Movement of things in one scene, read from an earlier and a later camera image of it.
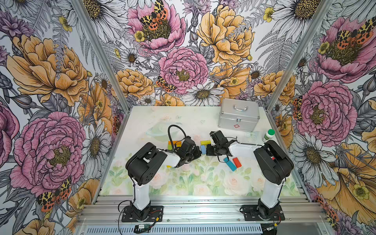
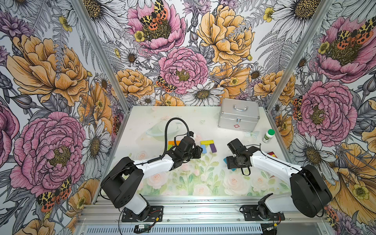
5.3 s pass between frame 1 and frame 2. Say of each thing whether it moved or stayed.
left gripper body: stayed
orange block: stayed
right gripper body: moved
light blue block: stayed
